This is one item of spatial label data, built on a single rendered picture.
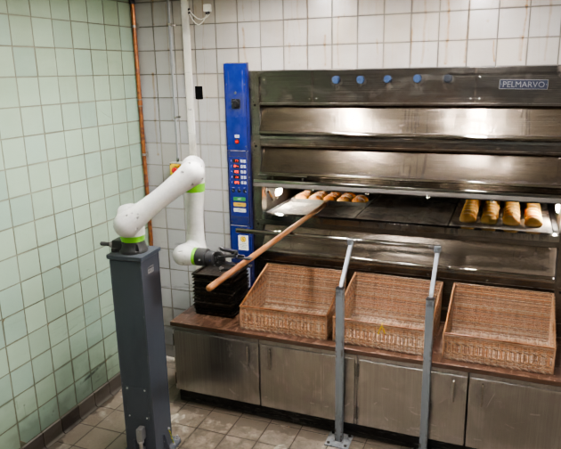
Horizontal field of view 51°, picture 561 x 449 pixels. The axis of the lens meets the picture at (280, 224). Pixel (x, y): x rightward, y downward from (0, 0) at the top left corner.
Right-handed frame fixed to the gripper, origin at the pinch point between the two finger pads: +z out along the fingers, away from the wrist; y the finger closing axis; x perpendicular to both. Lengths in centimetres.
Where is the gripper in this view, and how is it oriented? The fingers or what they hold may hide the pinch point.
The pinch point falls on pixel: (245, 261)
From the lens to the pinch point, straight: 289.4
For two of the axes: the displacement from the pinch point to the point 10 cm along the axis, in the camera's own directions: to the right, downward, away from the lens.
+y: 0.2, 9.7, 2.5
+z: 9.3, 0.8, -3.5
